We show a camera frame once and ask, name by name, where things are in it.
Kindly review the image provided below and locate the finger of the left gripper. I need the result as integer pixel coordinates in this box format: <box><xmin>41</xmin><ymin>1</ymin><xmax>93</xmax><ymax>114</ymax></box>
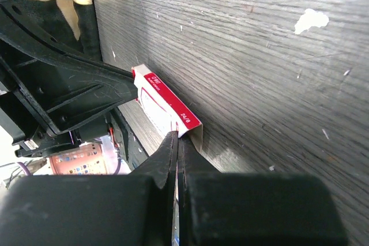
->
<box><xmin>1</xmin><ymin>3</ymin><xmax>137</xmax><ymax>137</ymax></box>

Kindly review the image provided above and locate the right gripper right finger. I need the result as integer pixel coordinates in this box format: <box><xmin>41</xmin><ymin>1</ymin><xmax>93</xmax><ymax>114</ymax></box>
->
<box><xmin>178</xmin><ymin>137</ymin><xmax>348</xmax><ymax>245</ymax></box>

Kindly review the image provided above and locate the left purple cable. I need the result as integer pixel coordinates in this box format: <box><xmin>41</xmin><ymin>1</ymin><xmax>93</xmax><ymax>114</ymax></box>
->
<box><xmin>16</xmin><ymin>161</ymin><xmax>32</xmax><ymax>176</ymax></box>

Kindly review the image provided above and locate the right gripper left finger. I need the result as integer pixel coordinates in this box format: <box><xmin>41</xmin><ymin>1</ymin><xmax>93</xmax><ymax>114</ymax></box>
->
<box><xmin>1</xmin><ymin>131</ymin><xmax>178</xmax><ymax>245</ymax></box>

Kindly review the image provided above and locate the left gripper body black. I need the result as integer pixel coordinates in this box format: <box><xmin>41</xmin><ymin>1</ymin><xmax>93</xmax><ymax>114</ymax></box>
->
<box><xmin>1</xmin><ymin>55</ymin><xmax>127</xmax><ymax>157</ymax></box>

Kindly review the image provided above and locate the red white staple box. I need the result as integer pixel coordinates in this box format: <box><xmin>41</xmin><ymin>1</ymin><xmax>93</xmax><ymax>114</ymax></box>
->
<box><xmin>131</xmin><ymin>64</ymin><xmax>203</xmax><ymax>152</ymax></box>

